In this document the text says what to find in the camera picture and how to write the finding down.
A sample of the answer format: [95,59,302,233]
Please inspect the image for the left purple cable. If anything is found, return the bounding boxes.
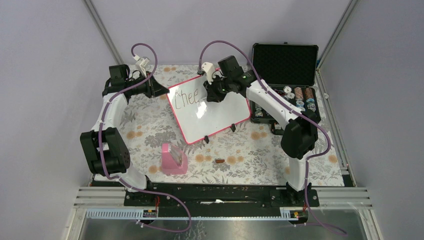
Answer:
[96,43,193,233]

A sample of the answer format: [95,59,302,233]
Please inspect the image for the purple cable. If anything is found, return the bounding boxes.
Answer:
[198,40,349,237]
[96,43,193,233]

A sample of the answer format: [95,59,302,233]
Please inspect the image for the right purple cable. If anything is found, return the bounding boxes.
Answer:
[198,40,349,237]

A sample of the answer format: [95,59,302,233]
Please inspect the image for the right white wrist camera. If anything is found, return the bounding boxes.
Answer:
[198,62,216,85]

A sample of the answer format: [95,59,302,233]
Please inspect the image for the pink eraser holder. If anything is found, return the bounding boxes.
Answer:
[161,143,188,176]

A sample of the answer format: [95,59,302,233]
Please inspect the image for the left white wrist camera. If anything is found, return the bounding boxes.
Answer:
[133,55,150,78]

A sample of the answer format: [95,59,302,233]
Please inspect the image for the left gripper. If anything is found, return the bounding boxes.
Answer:
[126,71,170,98]

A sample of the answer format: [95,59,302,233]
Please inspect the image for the pink framed whiteboard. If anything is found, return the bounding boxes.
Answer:
[167,75,251,144]

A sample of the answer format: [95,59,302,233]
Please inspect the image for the floral tablecloth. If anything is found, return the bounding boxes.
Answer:
[93,64,345,187]

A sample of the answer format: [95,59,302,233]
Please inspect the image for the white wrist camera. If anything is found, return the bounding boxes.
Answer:
[133,55,150,78]
[198,62,216,85]

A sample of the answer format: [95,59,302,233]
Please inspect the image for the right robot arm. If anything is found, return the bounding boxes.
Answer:
[198,55,318,206]

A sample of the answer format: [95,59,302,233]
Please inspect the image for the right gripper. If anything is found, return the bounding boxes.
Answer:
[203,73,233,103]

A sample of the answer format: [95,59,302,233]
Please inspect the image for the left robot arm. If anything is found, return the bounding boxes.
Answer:
[80,64,169,206]

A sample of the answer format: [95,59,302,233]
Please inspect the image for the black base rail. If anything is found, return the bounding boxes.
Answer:
[124,182,320,217]

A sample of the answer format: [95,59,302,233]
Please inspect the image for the black poker chip case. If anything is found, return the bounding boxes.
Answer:
[252,42,321,122]

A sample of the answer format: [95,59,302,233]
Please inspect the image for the white slotted cable duct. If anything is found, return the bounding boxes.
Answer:
[85,208,299,221]

